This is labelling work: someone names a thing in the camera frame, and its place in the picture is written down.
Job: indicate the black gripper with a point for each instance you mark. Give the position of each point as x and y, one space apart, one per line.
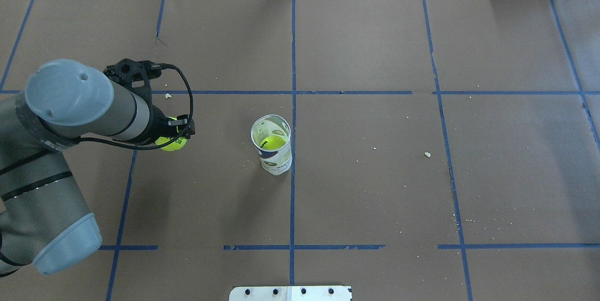
158 125

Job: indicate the yellow tennis ball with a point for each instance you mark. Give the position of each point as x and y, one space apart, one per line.
171 144

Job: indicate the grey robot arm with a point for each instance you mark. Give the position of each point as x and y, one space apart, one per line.
46 221

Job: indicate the white tennis ball can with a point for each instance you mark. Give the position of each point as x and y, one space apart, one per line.
275 162

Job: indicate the yellow ball inside can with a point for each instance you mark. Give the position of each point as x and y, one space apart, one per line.
272 142

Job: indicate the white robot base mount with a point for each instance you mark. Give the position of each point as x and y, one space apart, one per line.
291 293

